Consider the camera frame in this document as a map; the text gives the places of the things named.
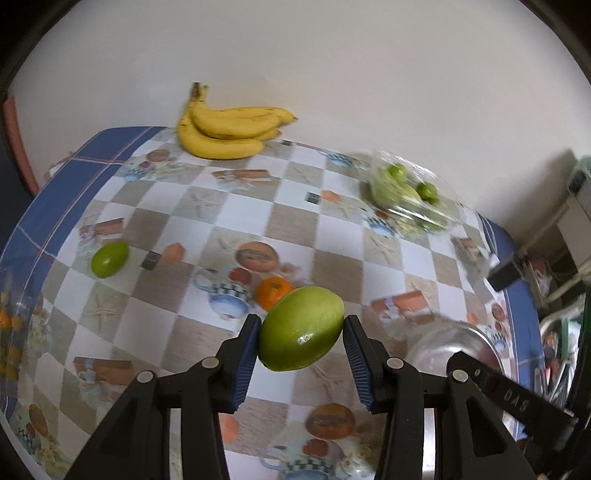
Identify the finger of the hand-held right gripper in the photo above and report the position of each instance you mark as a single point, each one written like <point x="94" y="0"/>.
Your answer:
<point x="506" y="274"/>
<point x="521" y="401"/>

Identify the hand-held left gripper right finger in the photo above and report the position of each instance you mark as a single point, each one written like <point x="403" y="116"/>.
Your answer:
<point x="358" y="364"/>

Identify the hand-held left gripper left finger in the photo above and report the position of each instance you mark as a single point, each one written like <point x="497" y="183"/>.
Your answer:
<point x="247" y="364"/>

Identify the large green mango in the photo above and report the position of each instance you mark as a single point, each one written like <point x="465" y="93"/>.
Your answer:
<point x="300" y="330"/>

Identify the metal bowl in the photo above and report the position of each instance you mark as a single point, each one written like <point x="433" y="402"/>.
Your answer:
<point x="438" y="346"/>

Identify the pile of small green fruits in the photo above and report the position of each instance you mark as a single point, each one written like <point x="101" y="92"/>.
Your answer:
<point x="401" y="194"/>

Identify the pile of small orange fruits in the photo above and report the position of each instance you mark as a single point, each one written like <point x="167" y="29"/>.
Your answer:
<point x="5" y="321"/>

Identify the tangerine with pale stem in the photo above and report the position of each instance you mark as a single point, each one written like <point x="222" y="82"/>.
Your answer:
<point x="270" y="291"/>

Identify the white box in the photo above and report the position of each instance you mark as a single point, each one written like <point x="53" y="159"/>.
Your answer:
<point x="575" y="221"/>

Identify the clear plastic clamshell box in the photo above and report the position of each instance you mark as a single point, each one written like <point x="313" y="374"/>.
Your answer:
<point x="415" y="184"/>

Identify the checkered printed tablecloth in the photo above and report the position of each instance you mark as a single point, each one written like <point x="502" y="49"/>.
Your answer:
<point x="323" y="240"/>

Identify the small green mango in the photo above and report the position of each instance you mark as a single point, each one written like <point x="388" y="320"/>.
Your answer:
<point x="110" y="260"/>

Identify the yellow banana bunch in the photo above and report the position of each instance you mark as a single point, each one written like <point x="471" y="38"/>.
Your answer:
<point x="221" y="134"/>

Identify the clear plastic fruit bag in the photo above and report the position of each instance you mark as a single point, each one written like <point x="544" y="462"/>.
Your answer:
<point x="18" y="323"/>

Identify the red chair back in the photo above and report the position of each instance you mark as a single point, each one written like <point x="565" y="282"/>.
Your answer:
<point x="18" y="147"/>

